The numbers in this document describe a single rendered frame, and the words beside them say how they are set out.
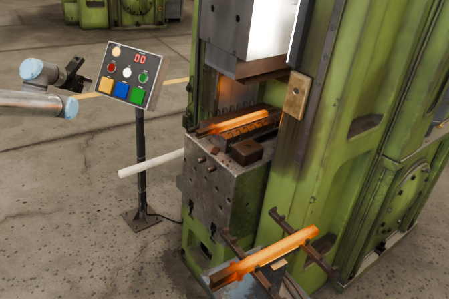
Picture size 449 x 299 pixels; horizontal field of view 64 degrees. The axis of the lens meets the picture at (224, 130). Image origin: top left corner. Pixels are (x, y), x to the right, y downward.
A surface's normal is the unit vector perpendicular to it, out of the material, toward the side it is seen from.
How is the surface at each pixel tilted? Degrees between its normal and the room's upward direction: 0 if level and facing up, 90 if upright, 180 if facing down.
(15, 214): 0
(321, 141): 90
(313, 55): 90
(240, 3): 90
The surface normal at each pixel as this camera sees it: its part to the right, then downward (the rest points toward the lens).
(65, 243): 0.11, -0.85
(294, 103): -0.77, 0.26
